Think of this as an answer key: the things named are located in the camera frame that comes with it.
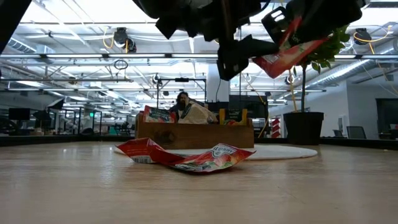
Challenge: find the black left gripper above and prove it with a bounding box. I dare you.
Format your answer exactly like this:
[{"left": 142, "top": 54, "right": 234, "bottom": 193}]
[{"left": 155, "top": 12, "right": 279, "bottom": 82}]

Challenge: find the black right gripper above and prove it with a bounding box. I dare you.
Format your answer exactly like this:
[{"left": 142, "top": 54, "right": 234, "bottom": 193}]
[{"left": 261, "top": 0, "right": 363, "bottom": 44}]

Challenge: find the yellow tea packet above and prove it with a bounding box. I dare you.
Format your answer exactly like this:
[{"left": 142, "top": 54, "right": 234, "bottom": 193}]
[{"left": 218, "top": 108, "right": 249, "bottom": 126}]

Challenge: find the beige tea packet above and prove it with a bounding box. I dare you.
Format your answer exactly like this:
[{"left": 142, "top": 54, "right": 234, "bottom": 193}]
[{"left": 177, "top": 100, "right": 218, "bottom": 125}]

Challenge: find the green plant in black pot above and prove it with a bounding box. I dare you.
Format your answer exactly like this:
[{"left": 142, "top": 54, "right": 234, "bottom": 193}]
[{"left": 276, "top": 24, "right": 351, "bottom": 146}]

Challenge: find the person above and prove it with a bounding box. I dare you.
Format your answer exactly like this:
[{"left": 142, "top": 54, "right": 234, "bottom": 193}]
[{"left": 169, "top": 91, "right": 200, "bottom": 122}]

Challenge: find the brown wooden compartment tray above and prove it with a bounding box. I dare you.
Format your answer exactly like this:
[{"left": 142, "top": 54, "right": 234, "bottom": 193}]
[{"left": 135, "top": 111, "right": 255, "bottom": 149}]

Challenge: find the grey office chair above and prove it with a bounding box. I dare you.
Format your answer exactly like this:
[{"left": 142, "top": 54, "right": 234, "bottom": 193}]
[{"left": 346, "top": 125, "right": 368, "bottom": 140}]

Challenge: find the black computer monitor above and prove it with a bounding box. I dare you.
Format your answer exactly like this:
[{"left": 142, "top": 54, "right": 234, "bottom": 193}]
[{"left": 8, "top": 108, "right": 32, "bottom": 122}]

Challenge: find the black ceiling cable reel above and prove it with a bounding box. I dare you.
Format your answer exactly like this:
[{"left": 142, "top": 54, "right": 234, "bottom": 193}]
[
  {"left": 113, "top": 27, "right": 137, "bottom": 54},
  {"left": 353, "top": 27, "right": 373, "bottom": 46}
]

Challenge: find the yellow hanging cable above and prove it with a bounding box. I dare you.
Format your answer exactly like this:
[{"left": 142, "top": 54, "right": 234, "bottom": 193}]
[{"left": 287, "top": 68, "right": 299, "bottom": 113}]

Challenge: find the black gantry frame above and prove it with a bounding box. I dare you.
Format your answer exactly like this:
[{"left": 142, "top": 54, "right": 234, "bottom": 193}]
[{"left": 155, "top": 77, "right": 208, "bottom": 116}]

